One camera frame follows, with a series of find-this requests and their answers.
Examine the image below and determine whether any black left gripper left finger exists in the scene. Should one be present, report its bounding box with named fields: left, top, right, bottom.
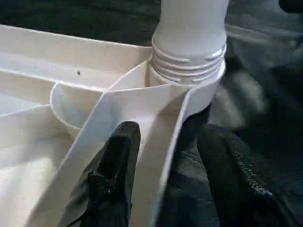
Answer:
left=59, top=121, right=142, bottom=227

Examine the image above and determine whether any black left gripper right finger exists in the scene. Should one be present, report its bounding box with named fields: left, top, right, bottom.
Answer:
left=196, top=125, right=303, bottom=227

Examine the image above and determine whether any white plastic table leg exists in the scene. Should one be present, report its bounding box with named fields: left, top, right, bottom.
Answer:
left=151, top=0, right=231, bottom=86

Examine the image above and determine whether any white plastic table top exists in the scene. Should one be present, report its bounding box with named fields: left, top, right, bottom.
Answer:
left=0, top=24, right=228, bottom=227

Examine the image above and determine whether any black work mat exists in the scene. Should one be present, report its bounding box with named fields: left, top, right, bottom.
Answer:
left=0, top=0, right=303, bottom=227

